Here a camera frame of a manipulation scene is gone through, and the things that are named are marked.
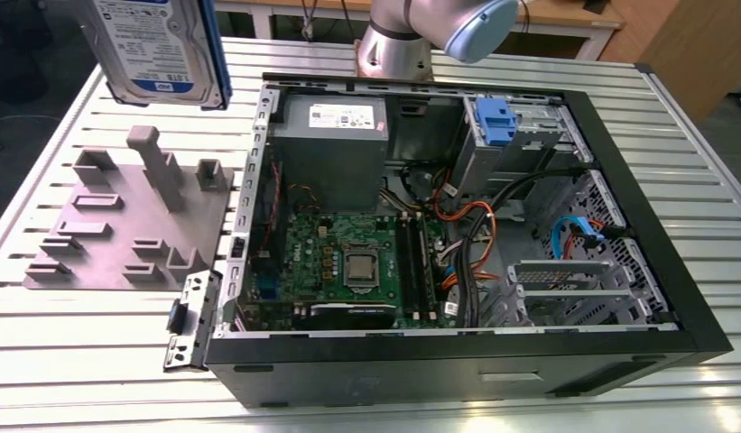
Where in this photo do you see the grey power supply unit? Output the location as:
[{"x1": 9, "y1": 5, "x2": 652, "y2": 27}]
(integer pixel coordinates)
[{"x1": 266, "y1": 93, "x2": 390, "y2": 213}]

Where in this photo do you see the brown wooden cabinet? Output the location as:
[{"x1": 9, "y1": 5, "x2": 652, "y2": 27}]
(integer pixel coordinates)
[{"x1": 601, "y1": 0, "x2": 741, "y2": 121}]

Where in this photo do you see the green motherboard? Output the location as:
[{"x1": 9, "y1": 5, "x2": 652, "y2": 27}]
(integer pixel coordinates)
[{"x1": 242, "y1": 211, "x2": 463, "y2": 330}]

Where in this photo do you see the CPU socket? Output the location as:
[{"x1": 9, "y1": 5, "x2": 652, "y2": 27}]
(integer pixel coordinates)
[{"x1": 340, "y1": 242, "x2": 389, "y2": 297}]

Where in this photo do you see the black orange power wire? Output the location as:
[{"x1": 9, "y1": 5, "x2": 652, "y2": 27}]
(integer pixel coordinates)
[{"x1": 584, "y1": 218, "x2": 636, "y2": 248}]

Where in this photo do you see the white frame wooden desk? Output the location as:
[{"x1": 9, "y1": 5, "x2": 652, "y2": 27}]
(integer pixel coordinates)
[{"x1": 225, "y1": 0, "x2": 624, "y2": 62}]

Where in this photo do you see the black open PC case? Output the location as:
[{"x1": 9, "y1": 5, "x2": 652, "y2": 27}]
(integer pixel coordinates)
[{"x1": 205, "y1": 71, "x2": 736, "y2": 410}]

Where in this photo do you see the metal disk bay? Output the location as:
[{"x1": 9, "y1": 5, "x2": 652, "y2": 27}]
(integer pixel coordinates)
[{"x1": 505, "y1": 259, "x2": 679, "y2": 328}]

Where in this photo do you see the hard disk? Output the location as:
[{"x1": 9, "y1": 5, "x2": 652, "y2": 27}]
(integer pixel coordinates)
[{"x1": 74, "y1": 0, "x2": 234, "y2": 112}]

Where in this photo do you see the metal expansion slot bracket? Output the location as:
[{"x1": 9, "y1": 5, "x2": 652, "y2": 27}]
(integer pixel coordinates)
[{"x1": 162, "y1": 269, "x2": 222, "y2": 373}]

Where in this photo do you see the metal optical drive cage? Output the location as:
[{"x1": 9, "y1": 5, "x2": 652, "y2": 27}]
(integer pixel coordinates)
[{"x1": 452, "y1": 94, "x2": 595, "y2": 199}]

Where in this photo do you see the blue data wire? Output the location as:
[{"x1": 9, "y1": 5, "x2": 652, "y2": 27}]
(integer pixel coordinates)
[{"x1": 551, "y1": 215, "x2": 607, "y2": 261}]

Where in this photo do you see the orange wire bundle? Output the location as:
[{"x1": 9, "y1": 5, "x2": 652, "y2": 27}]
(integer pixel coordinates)
[{"x1": 433, "y1": 200, "x2": 499, "y2": 290}]

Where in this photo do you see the black graphics card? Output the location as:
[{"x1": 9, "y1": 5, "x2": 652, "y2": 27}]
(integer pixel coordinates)
[{"x1": 290, "y1": 300, "x2": 400, "y2": 330}]

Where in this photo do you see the black cable bundle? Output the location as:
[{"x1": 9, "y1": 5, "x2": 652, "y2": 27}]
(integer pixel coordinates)
[{"x1": 453, "y1": 166, "x2": 588, "y2": 328}]

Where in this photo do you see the RAM stick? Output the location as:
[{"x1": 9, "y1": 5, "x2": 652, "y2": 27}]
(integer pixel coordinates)
[{"x1": 413, "y1": 210, "x2": 441, "y2": 322}]

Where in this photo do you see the grey parts rack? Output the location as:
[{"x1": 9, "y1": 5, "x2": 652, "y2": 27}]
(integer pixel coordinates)
[{"x1": 21, "y1": 124, "x2": 240, "y2": 292}]

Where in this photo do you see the blue plastic drive latch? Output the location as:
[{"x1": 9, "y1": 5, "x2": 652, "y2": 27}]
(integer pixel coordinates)
[{"x1": 476, "y1": 96, "x2": 521, "y2": 148}]

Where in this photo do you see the silver CPU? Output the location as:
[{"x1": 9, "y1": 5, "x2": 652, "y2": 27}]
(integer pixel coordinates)
[{"x1": 345, "y1": 254, "x2": 377, "y2": 283}]

